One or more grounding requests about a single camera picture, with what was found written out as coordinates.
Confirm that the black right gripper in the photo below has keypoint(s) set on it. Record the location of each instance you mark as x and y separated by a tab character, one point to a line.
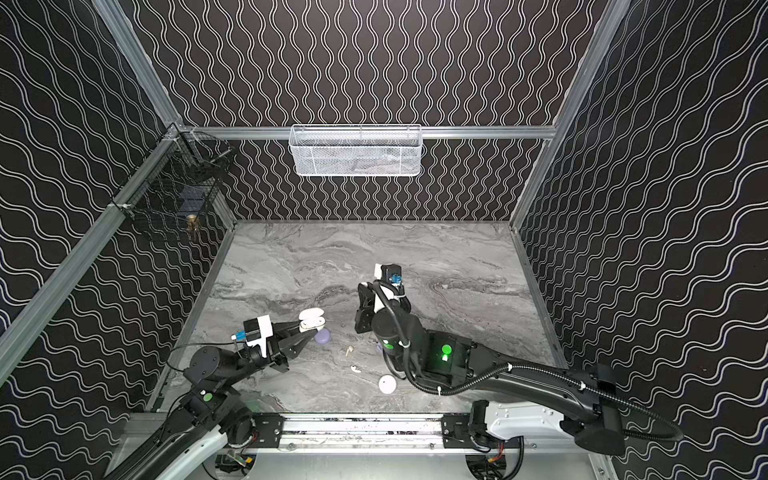
372	294

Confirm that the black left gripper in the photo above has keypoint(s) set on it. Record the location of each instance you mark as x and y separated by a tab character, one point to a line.
280	341

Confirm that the cream earbud charging case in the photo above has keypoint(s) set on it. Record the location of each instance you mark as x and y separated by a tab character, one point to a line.
311	319

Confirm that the purple round earbud case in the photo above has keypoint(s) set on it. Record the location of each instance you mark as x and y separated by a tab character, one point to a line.
323	336

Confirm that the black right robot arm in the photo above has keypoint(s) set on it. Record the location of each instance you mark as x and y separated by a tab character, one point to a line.
443	364

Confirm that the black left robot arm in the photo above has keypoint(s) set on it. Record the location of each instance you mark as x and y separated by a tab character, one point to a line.
211	415

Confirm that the white round earbud case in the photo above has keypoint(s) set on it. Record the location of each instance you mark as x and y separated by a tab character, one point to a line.
387	384

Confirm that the small brass object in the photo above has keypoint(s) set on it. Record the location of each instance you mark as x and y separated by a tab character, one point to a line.
193	224

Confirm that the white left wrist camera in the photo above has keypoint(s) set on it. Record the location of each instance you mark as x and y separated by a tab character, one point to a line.
255	333

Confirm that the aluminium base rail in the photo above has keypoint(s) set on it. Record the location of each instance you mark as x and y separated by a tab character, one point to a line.
514	440

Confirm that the white wire mesh basket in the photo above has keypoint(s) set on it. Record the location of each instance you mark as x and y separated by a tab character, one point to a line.
356	150

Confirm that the black wire basket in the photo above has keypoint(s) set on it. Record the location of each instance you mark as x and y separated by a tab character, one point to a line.
186	181

